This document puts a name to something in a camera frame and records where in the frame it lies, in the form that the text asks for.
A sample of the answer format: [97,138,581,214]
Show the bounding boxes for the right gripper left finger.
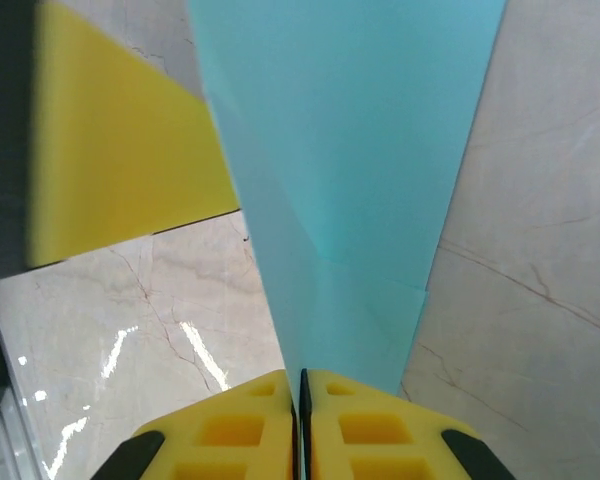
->
[92,369,299,480]

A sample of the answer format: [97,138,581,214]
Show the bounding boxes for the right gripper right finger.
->
[299,368,516,480]

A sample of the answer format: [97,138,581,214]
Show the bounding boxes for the light blue cloth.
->
[187,0,510,480]

